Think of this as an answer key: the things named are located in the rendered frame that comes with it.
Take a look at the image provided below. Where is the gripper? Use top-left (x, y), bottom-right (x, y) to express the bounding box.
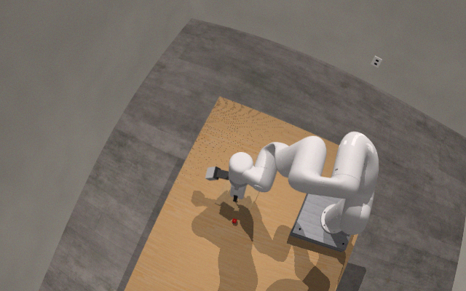
top-left (230, 184), bottom-right (246, 202)

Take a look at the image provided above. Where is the tan mat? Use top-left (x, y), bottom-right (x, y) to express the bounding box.
top-left (215, 180), bottom-right (259, 216)

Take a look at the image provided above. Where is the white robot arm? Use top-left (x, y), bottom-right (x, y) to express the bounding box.
top-left (205, 132), bottom-right (379, 235)

